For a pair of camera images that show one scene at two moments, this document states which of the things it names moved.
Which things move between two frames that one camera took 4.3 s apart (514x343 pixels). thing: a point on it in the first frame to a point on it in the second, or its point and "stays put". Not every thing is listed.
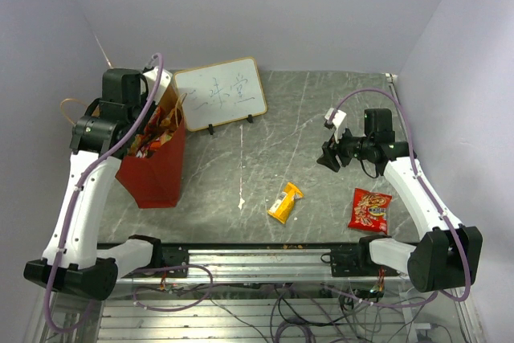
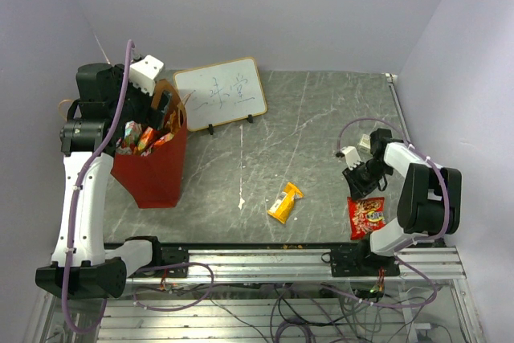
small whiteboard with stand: [221, 92] stays put
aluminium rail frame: [260, 292] stays put
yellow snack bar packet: [283, 205] stays put
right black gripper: [328, 157] to [357, 188]
